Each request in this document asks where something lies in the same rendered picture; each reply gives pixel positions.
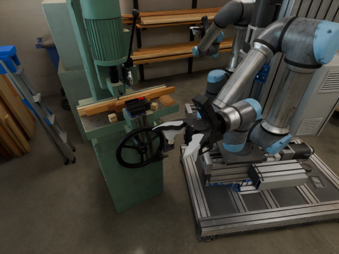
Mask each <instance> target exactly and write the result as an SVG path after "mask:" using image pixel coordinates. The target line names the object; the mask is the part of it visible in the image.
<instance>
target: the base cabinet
mask: <svg viewBox="0 0 339 254"><path fill-rule="evenodd" d="M91 141H92V145H93V148H94V151H95V154H96V157H97V160H98V163H99V165H100V168H101V171H102V174H103V176H104V179H105V182H106V185H107V187H108V190H109V193H110V196H111V198H112V201H113V203H114V206H115V209H116V211H117V214H118V213H120V212H122V211H124V210H127V209H129V208H131V207H133V206H135V205H137V204H139V203H141V202H143V201H145V200H147V199H149V198H151V197H153V196H155V195H157V194H159V193H161V192H163V191H164V190H163V160H161V161H156V162H152V163H149V164H148V165H146V166H143V167H140V168H134V169H131V168H125V167H123V166H122V165H120V164H119V162H118V161H117V159H116V149H113V150H110V151H107V152H104V153H102V154H98V153H97V150H96V148H95V147H94V142H93V140H92V139H91ZM159 143H160V139H159V137H157V138H156V139H155V140H153V141H152V144H153V149H154V153H155V152H156V151H157V149H158V147H159ZM147 148H148V150H147V156H148V158H150V157H151V153H150V149H149V145H148V146H147ZM121 157H122V159H123V160H124V161H125V162H127V163H130V164H136V163H140V162H141V156H140V154H138V152H137V151H136V149H131V148H122V151H121Z"/></svg>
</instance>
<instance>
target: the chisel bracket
mask: <svg viewBox="0 0 339 254"><path fill-rule="evenodd" d="M106 83H107V88H108V89H109V91H110V92H111V93H112V95H113V97H117V96H121V95H120V93H119V92H118V90H120V91H121V92H123V95H125V90H124V84H123V83H122V82H121V81H120V80H119V82H118V83H111V82H110V78H106Z"/></svg>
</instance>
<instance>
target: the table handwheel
mask: <svg viewBox="0 0 339 254"><path fill-rule="evenodd" d="M153 128H155V127H153V126H142V127H139V128H136V129H134V130H132V131H130V132H129V133H127V134H126V135H125V136H124V137H123V138H122V139H121V140H120V142H119V144H118V146H117V149H116V159H117V161H118V162H119V164H120V165H122V166H123V167H125V168H131V169H134V168H140V167H143V166H146V165H148V164H149V163H151V162H152V161H154V160H155V159H156V158H157V157H158V156H159V155H158V153H157V151H158V150H159V151H160V152H161V151H162V150H163V147H164V135H163V133H162V132H161V131H159V132H154V133H156V135H155V136H154V137H153V138H152V139H150V140H149V141H148V142H146V143H144V142H141V141H140V140H139V138H138V137H137V136H134V135H136V134H138V133H141V132H147V131H149V132H152V129H153ZM133 136H134V137H133ZM157 137H159V139H160V143H159V147H158V149H157V151H156V152H155V153H154V154H153V155H152V156H151V157H150V158H149V159H147V160H145V161H144V160H143V154H145V153H146V152H147V150H148V148H147V146H148V145H149V144H150V143H151V142H152V141H153V140H155V139H156V138H157ZM130 138H132V140H133V142H134V143H135V145H136V146H130V145H125V143H126V142H127V140H128V139H130ZM122 148H131V149H136V151H137V152H138V154H140V156H141V162H140V163H136V164H130V163H127V162H125V161H124V160H123V159H122V157H121V151H122Z"/></svg>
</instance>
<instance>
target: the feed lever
mask: <svg viewBox="0 0 339 254"><path fill-rule="evenodd" d="M132 15H133V16H134V20H133V27H132V33H131V40H130V47H129V54H128V58H127V61H126V62H125V63H124V66H125V68H129V67H132V66H133V60H132V58H131V57H130V56H131V50H132V44H133V37H134V31H135V25H136V19H137V17H139V11H138V10H137V9H134V10H133V11H132Z"/></svg>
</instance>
